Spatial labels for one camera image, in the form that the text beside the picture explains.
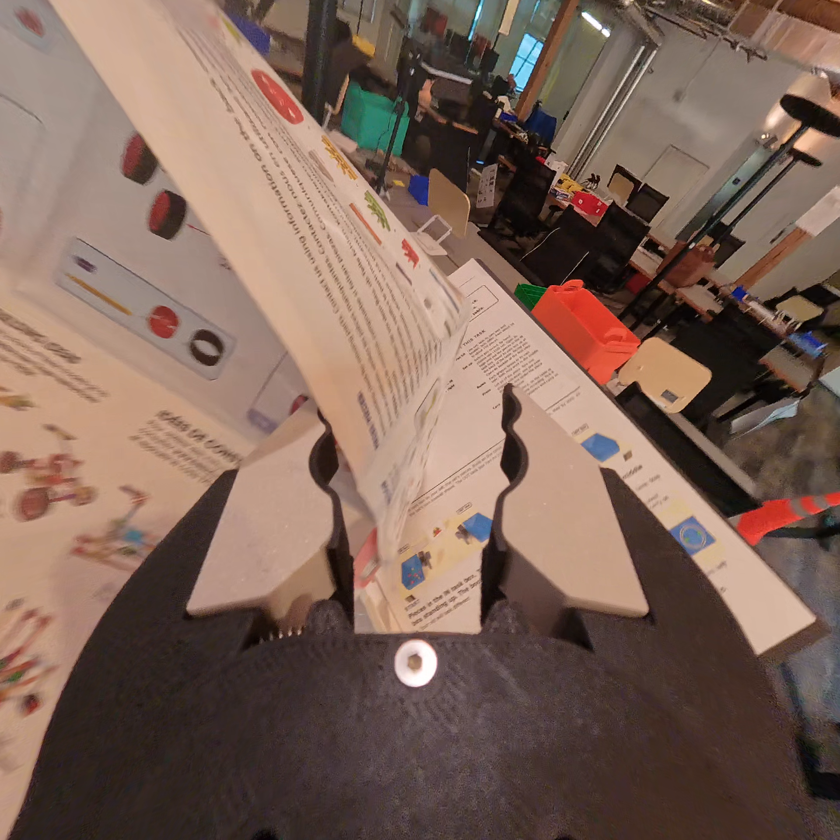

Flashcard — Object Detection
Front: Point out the instruction sheet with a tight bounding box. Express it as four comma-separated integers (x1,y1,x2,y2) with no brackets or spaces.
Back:
0,0,473,775

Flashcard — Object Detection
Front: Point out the white printed task sheet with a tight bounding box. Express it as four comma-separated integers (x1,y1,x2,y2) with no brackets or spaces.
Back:
354,259,729,634

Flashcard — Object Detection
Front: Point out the orange plastic crate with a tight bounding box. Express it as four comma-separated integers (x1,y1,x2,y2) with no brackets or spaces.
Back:
532,280,642,386

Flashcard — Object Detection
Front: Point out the black office chair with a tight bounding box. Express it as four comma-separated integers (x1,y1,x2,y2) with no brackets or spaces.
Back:
587,203,652,293
495,154,557,240

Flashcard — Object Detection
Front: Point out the teal plastic crate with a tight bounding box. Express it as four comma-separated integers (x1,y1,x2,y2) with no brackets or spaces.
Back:
341,82,411,158

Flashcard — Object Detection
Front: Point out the white document stand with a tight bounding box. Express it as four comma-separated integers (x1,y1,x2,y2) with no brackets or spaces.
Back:
357,259,831,657

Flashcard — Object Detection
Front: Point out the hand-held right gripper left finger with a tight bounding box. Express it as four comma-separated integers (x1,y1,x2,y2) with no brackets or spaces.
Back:
185,407,357,634

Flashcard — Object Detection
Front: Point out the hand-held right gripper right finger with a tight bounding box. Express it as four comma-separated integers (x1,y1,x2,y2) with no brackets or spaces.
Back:
481,384,652,639

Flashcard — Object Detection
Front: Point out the white wire stand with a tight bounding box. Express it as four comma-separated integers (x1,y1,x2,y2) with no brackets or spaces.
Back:
410,217,457,258

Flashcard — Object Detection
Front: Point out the black floor lamp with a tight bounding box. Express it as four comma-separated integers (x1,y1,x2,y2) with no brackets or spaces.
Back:
617,94,840,322

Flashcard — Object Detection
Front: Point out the beige rounded board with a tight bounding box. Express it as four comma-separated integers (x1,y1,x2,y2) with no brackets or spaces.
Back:
427,168,472,240
618,336,714,414

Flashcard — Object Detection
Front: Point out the orange striped traffic cone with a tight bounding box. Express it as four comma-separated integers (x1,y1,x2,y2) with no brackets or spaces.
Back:
735,492,840,547

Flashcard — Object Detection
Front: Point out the black pole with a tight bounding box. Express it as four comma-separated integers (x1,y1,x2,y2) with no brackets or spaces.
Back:
301,0,339,122

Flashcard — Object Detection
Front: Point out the wooden support post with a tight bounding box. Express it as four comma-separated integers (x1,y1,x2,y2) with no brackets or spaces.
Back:
514,0,581,119

